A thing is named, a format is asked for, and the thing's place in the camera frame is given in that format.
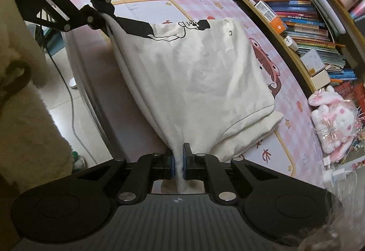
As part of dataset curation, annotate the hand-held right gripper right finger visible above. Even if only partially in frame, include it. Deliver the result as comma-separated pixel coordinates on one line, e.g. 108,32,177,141
183,143,278,206

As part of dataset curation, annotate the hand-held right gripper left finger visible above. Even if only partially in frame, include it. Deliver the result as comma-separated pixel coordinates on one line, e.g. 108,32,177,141
76,152,175,206

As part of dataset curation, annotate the cream printed t-shirt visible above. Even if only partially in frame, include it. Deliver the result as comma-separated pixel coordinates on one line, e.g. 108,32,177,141
104,13,285,195

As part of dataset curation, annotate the person's white fleece clothing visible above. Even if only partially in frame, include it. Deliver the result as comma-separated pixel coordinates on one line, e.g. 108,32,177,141
0,0,73,194

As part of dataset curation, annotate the wooden bookshelf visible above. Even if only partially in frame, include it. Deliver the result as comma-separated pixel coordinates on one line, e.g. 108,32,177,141
222,0,365,99

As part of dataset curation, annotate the pink and white plush toy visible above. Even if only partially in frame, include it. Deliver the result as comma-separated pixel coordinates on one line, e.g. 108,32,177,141
308,85,365,162

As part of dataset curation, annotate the white charger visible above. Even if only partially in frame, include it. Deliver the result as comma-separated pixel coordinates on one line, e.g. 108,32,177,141
323,165,357,183

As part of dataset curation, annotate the cream cardboard box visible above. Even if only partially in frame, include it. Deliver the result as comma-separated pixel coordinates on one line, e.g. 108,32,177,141
309,70,331,89

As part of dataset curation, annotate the small white bottle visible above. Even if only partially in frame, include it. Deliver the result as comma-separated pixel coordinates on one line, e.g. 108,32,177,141
284,36,298,50

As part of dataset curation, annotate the person's hair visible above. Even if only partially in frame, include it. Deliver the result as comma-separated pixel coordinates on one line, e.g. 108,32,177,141
297,187,365,251

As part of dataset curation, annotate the orange and blue carton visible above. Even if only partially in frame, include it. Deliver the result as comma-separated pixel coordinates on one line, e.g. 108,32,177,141
254,0,288,35

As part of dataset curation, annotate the row of colourful books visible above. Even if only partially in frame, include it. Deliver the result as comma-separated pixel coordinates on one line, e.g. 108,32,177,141
231,0,357,80

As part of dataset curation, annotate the grey slim tablet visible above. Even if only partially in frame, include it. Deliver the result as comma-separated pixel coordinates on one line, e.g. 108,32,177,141
304,0,347,35

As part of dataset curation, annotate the grey floor cable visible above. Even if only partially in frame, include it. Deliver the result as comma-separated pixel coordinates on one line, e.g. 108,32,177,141
46,47,99,162

